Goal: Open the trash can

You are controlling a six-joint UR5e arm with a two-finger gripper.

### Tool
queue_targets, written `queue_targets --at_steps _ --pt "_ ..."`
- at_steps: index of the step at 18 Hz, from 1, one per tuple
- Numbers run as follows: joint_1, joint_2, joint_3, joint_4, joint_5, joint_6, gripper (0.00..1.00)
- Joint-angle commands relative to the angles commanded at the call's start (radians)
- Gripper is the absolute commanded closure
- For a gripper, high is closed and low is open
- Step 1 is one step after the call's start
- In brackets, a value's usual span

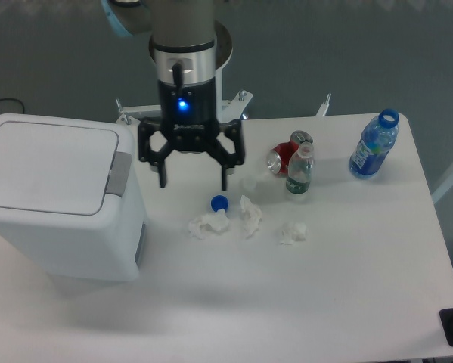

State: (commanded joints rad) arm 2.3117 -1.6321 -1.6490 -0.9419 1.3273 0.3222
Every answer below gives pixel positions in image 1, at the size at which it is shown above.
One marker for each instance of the blue sports drink bottle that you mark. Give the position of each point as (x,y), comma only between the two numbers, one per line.
(376,141)

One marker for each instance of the crumpled white tissue right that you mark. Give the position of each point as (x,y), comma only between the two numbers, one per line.
(293,232)

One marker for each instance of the crumpled white tissue left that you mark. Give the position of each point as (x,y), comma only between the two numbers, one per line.
(211,223)

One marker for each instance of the blue plastic bottle cap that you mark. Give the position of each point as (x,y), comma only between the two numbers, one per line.
(219,202)

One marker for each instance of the white push-button trash can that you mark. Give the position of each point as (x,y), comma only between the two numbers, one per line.
(69,196)

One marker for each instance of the crushed red soda can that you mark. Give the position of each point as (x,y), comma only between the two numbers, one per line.
(278,158)

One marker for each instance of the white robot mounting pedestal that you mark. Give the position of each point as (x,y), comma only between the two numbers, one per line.
(226,110)

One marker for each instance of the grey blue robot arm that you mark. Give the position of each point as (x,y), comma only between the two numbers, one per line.
(189,47)

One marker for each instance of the crumpled white tissue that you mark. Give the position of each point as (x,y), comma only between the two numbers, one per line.
(293,232)
(211,223)
(251,215)

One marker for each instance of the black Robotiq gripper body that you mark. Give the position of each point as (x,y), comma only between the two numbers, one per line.
(189,121)

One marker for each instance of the white table frame bracket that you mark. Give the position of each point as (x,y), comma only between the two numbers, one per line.
(323,109)

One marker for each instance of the clear green-label water bottle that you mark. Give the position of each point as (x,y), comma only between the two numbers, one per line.
(299,173)

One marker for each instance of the crumpled white tissue middle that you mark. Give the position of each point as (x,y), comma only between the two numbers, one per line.
(251,215)

